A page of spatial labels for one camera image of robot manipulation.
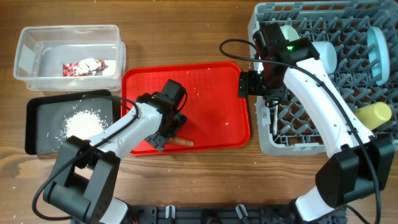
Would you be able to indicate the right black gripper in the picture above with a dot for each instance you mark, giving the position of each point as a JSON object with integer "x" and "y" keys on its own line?
{"x": 247, "y": 86}

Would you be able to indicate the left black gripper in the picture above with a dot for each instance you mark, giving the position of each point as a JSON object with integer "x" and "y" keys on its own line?
{"x": 157, "y": 140}

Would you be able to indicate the orange carrot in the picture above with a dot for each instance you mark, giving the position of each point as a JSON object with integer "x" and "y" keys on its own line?
{"x": 180, "y": 142}

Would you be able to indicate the white plastic spoon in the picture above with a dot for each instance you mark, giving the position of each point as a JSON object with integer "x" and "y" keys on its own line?
{"x": 274, "y": 127}

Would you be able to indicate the green bowl with rice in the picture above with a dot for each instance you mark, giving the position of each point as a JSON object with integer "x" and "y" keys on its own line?
{"x": 289, "y": 33}

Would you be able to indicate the light blue small bowl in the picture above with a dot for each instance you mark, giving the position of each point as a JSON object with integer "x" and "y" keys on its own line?
{"x": 327, "y": 54}

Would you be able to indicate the yellow plastic cup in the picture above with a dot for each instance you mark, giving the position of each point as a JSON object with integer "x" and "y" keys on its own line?
{"x": 374, "y": 115}

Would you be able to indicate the light blue plate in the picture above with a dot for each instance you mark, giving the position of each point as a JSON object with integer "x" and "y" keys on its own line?
{"x": 378, "y": 55}

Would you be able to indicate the red strawberry cake wrapper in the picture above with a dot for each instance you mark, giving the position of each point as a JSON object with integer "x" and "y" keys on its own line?
{"x": 69, "y": 70}

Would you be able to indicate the white tissue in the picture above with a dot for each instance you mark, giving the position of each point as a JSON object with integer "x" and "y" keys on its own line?
{"x": 89, "y": 66}
{"x": 109, "y": 68}

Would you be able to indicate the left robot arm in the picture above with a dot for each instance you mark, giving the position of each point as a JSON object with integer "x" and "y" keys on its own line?
{"x": 84, "y": 175}

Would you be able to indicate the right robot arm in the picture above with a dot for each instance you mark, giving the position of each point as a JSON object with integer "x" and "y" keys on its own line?
{"x": 358, "y": 162}

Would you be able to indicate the grey dishwasher rack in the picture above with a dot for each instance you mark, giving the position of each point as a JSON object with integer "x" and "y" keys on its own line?
{"x": 344, "y": 24}

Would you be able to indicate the red serving tray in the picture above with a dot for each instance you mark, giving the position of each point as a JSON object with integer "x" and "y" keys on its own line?
{"x": 216, "y": 117}

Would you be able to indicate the white rice pile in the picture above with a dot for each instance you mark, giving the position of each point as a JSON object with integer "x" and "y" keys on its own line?
{"x": 81, "y": 124}

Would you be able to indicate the black plastic tray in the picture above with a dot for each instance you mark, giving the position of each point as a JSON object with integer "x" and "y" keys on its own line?
{"x": 41, "y": 111}

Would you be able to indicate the clear plastic bin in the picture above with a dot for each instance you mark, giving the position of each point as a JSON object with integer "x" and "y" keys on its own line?
{"x": 42, "y": 51}

